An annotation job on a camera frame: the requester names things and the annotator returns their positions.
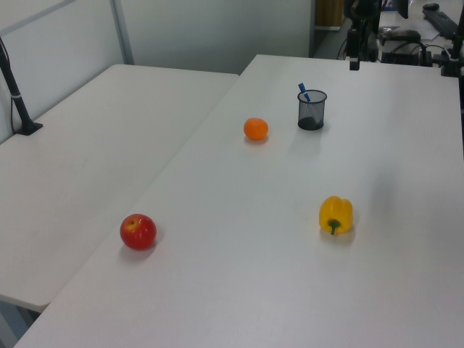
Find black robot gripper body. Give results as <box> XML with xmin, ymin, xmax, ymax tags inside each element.
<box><xmin>343</xmin><ymin>0</ymin><xmax>381</xmax><ymax>30</ymax></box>

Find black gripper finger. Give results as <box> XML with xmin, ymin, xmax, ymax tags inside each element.
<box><xmin>364</xmin><ymin>20</ymin><xmax>378</xmax><ymax>61</ymax></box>
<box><xmin>347</xmin><ymin>28</ymin><xmax>361</xmax><ymax>72</ymax></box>

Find black mesh pen cup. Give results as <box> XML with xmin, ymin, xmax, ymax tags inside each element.
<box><xmin>297</xmin><ymin>89</ymin><xmax>328</xmax><ymax>131</ymax></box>

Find black handheld device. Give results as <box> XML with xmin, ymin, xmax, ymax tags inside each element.
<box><xmin>378</xmin><ymin>30</ymin><xmax>422</xmax><ymax>46</ymax></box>

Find wooden cabinet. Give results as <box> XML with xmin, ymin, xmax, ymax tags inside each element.
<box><xmin>314</xmin><ymin>0</ymin><xmax>344</xmax><ymax>30</ymax></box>

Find black electronics box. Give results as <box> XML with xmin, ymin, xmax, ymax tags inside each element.
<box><xmin>380</xmin><ymin>42</ymin><xmax>433</xmax><ymax>67</ymax></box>

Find black keyboard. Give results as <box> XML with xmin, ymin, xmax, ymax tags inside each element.
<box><xmin>421</xmin><ymin>7</ymin><xmax>460</xmax><ymax>38</ymax></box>

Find black clamp stand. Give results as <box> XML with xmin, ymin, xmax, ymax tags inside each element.
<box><xmin>439</xmin><ymin>5</ymin><xmax>464</xmax><ymax>78</ymax></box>

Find orange tangerine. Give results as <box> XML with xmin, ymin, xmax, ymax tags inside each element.
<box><xmin>243</xmin><ymin>117</ymin><xmax>270</xmax><ymax>141</ymax></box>

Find yellow bell pepper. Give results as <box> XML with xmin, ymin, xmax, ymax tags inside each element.
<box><xmin>318</xmin><ymin>195</ymin><xmax>354</xmax><ymax>236</ymax></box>

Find red apple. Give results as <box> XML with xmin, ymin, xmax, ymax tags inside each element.
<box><xmin>120</xmin><ymin>213</ymin><xmax>158</xmax><ymax>251</ymax></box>

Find black camera pole with base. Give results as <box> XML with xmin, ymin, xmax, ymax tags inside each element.
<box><xmin>0</xmin><ymin>36</ymin><xmax>44</xmax><ymax>136</ymax></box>

